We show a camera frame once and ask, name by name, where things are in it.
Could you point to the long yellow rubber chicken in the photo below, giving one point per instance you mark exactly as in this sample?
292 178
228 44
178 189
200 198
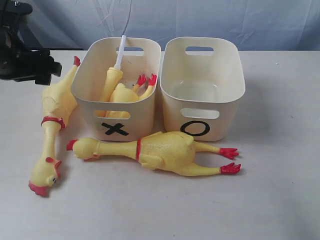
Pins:
58 103

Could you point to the broken chicken head piece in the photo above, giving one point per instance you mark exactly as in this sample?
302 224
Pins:
113 74

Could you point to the broken chicken body piece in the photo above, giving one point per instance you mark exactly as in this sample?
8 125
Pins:
122 94

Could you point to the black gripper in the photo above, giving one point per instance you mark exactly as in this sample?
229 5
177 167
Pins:
17 61

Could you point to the plump yellow rubber chicken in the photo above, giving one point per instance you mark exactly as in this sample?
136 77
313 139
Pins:
168 151

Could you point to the white backdrop cloth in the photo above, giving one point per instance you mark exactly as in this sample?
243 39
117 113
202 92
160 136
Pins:
252 25

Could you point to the cream bin marked X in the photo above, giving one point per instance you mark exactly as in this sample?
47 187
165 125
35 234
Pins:
117 121

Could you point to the cream bin marked O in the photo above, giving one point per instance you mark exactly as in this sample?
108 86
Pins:
202 82

